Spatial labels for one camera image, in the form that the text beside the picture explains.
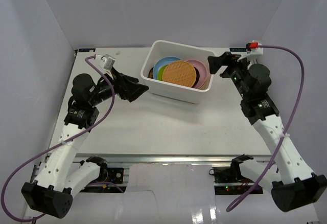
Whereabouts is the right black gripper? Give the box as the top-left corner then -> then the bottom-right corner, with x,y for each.
207,52 -> 255,99

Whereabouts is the pink round plate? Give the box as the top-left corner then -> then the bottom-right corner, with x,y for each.
187,60 -> 207,89

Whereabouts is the yellow patterned dark-rimmed plate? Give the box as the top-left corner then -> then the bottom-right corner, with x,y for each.
148,67 -> 153,79

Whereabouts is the green round plate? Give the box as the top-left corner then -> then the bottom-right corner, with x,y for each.
157,64 -> 168,81

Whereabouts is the woven bamboo round plate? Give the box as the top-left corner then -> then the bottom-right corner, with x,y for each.
162,60 -> 197,87

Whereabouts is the blue round plate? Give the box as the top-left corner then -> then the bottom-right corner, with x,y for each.
153,56 -> 181,80

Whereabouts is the tan round plate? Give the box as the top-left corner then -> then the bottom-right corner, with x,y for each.
199,74 -> 211,90

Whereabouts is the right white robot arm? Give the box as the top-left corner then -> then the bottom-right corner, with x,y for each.
207,52 -> 326,212

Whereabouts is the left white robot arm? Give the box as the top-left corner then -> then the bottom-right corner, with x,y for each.
21,69 -> 149,219

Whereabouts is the white plastic bin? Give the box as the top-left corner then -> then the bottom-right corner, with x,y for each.
141,40 -> 215,104

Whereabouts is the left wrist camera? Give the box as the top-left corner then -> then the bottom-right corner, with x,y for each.
95,54 -> 115,75

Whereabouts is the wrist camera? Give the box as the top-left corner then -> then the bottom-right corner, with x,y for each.
237,40 -> 263,62
95,54 -> 115,75

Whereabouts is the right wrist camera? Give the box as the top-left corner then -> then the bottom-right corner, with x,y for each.
237,40 -> 263,62

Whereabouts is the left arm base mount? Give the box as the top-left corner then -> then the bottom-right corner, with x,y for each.
81,168 -> 126,193

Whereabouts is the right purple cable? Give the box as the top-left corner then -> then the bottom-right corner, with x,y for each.
226,44 -> 305,213

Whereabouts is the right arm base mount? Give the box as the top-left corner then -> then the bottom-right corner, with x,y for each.
208,167 -> 254,196

